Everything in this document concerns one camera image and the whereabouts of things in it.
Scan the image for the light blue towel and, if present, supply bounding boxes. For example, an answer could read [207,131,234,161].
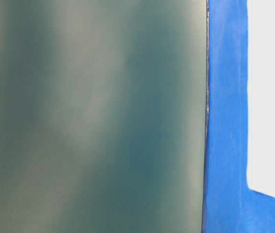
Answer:
[247,0,275,198]

